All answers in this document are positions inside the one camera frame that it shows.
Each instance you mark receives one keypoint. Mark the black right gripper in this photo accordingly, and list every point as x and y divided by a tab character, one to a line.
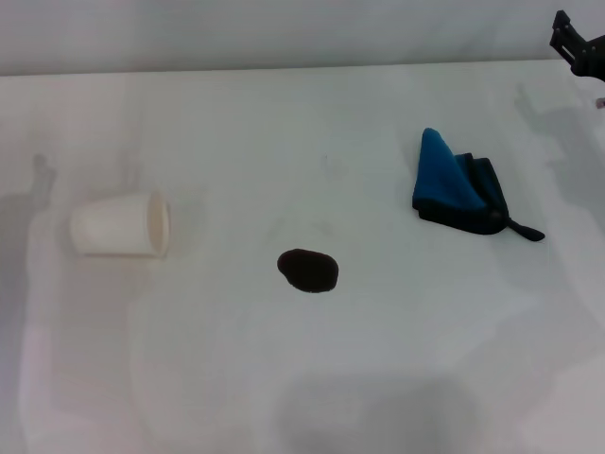
593	59

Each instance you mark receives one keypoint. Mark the blue rag with dark trim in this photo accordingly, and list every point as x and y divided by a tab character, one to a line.
442	182

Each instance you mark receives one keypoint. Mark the white paper cup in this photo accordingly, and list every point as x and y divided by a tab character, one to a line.
113	222

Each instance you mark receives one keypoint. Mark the black water stain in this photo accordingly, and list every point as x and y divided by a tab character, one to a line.
308	270

